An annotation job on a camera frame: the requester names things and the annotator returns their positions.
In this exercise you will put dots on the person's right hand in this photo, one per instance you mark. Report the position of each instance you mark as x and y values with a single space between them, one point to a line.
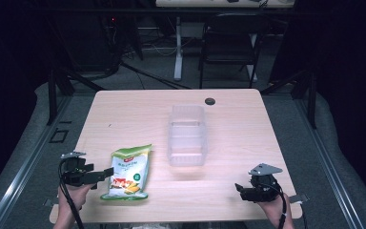
274 210

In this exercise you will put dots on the aluminium floor rail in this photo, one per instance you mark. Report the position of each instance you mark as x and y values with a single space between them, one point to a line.
327 165
25 165

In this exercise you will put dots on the black chair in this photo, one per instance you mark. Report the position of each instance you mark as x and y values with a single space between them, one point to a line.
230 44

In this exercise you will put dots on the clear plastic container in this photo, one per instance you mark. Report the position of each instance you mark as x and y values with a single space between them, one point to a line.
187 136

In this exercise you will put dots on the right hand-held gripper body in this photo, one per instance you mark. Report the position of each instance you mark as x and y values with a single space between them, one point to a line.
263 186

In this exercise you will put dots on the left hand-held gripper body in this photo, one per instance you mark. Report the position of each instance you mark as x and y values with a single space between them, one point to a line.
74 173

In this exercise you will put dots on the person's left hand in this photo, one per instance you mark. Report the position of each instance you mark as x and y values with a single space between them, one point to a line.
76 194

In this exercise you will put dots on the green and white snack bag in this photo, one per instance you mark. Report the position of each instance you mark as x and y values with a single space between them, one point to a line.
128 173

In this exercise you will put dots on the white desk leg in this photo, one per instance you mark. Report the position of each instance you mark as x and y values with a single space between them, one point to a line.
178 51

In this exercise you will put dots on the black metal stand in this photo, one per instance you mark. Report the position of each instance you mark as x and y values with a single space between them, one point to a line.
57 92
308 92

